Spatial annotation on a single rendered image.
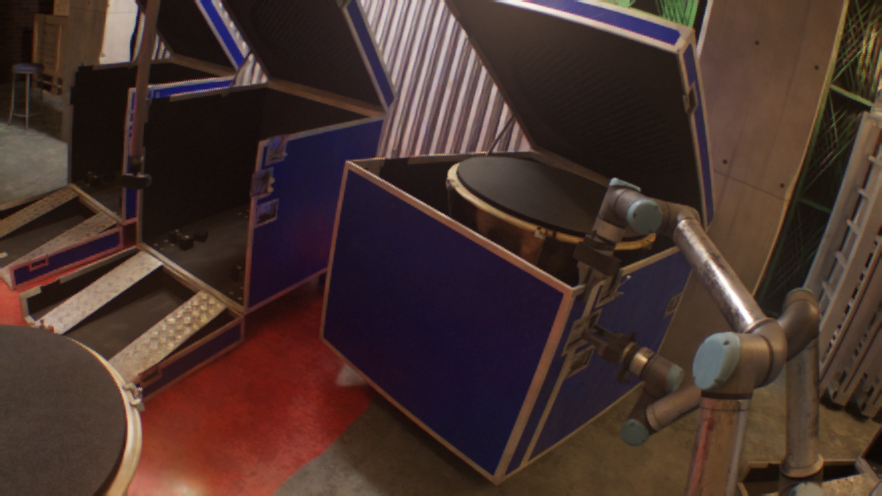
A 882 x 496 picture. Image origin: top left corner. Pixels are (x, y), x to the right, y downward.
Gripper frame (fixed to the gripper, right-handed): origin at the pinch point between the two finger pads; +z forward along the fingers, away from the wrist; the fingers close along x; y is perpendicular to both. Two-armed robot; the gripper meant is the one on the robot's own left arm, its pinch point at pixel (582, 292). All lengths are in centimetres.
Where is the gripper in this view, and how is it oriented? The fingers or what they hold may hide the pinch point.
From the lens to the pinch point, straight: 177.4
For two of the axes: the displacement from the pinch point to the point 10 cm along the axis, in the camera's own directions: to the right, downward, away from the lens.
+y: 6.2, 0.3, 7.8
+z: -3.4, 9.1, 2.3
